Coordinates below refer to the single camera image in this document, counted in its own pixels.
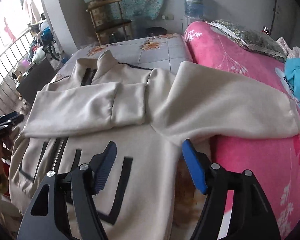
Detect cream zip-up jacket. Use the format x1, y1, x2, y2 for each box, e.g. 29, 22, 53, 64
8, 51, 300, 239

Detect dark low cabinet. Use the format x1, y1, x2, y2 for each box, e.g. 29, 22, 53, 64
16, 58, 56, 105

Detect pink floral blanket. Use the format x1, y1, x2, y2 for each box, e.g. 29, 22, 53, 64
184, 22, 300, 239

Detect grey patterned pillow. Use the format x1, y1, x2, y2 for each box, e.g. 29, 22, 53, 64
208, 20, 287, 63

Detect wooden chair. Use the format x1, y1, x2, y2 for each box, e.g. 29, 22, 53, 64
86, 0, 132, 45

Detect blue water bottle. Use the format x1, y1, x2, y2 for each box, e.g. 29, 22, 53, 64
184, 0, 204, 20

